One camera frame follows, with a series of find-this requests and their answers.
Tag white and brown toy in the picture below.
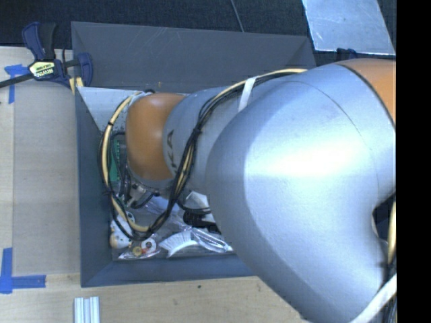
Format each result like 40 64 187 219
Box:
108 211 136 249

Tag white curved brush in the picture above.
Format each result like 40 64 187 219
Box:
158 231 200 258

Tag clear plastic packet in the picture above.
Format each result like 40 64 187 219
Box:
117 233 163 260

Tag clear crumpled plastic wrapper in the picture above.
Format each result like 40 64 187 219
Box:
189 225 234 254

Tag pale wood board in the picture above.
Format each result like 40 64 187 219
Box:
12 85 82 277

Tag black cylinder on white bracket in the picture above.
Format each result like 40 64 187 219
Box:
182 190 222 234

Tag grey metal bin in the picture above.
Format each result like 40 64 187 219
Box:
70 21 318 289

